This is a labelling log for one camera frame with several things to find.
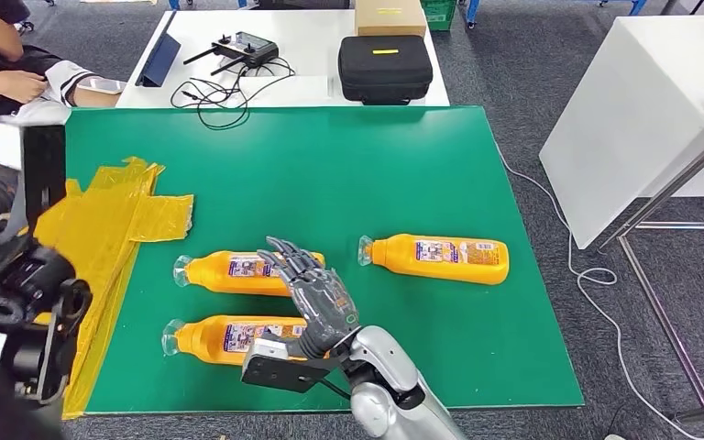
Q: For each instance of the green plastic crate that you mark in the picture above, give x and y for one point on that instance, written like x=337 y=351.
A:
x=437 y=15

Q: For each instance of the black carrying case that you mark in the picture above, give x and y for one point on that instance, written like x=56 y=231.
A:
x=382 y=73

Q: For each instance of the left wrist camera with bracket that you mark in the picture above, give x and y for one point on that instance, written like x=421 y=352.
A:
x=42 y=170

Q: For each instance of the orange detergent bottle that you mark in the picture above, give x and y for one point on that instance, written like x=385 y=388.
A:
x=400 y=258
x=206 y=340
x=218 y=273

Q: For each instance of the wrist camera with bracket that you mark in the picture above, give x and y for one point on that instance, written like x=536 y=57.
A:
x=273 y=367
x=42 y=170

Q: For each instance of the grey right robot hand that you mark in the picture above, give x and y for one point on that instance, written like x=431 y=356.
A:
x=321 y=303

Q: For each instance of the large white table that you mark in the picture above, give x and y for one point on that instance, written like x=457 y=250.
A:
x=631 y=121

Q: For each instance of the dark blue tablet cover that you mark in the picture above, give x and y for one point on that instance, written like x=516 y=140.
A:
x=160 y=61

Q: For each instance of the cardboard box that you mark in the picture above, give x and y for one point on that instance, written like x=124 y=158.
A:
x=388 y=21

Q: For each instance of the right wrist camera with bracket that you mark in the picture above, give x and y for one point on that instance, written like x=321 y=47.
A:
x=273 y=367

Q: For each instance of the yellow taped sheet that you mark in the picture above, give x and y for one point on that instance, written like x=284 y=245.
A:
x=109 y=225

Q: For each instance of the black remote controller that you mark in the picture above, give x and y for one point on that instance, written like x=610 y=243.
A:
x=249 y=48

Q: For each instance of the black robot torso edge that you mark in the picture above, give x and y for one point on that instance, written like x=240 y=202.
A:
x=0 y=413

